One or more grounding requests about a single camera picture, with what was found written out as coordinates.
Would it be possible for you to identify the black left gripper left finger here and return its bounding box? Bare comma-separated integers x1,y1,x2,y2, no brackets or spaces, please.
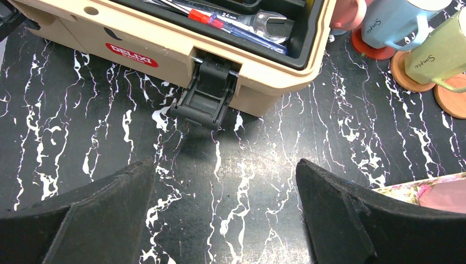
1,158,155,263

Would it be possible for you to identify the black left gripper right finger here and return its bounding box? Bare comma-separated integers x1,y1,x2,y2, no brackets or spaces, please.
296,159,465,263

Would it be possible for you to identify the floral rectangular tray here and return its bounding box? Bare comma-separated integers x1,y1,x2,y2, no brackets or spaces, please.
372,172,465,205

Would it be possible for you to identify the pink mug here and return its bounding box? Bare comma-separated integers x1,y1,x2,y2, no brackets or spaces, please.
419,180,465,213
330,0,374,31

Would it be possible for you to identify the light wood coaster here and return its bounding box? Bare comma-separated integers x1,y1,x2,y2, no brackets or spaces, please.
434,74,465,119

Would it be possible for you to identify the orange wood coaster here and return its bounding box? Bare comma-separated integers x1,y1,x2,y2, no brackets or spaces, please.
390,51,435,93

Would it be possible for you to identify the red coaster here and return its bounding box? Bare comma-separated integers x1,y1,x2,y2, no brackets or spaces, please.
351,29,396,61

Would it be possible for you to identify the blue grey coaster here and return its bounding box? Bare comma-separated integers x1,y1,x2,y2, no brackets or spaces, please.
330,29,347,36

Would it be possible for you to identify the green mug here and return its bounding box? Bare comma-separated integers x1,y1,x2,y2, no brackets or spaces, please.
404,8,465,93

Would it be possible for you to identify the light blue mug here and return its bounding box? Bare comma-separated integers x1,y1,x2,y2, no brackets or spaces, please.
361,0,451,51

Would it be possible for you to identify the tan plastic toolbox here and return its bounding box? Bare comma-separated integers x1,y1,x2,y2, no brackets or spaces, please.
1,1,336,129

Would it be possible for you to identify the black tool tray insert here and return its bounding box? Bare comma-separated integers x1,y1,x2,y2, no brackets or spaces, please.
114,0,325,70

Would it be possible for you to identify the silver wrench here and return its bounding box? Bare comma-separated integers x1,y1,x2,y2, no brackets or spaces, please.
149,1,288,44

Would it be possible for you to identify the red blue handled screwdriver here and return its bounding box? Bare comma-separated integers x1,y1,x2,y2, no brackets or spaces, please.
188,9,288,55

